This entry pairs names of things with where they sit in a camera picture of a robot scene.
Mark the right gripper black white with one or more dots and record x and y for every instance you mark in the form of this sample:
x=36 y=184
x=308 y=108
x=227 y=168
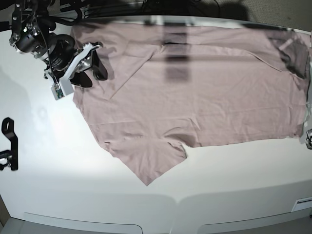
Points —
x=67 y=65

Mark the mauve pink T-shirt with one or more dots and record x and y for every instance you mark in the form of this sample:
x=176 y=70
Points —
x=170 y=86

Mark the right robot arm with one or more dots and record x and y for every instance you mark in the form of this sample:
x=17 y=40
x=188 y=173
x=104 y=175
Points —
x=32 y=32

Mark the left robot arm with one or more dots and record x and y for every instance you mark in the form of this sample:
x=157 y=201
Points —
x=308 y=140

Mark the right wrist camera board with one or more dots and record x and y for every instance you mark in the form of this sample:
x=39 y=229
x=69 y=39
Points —
x=57 y=91

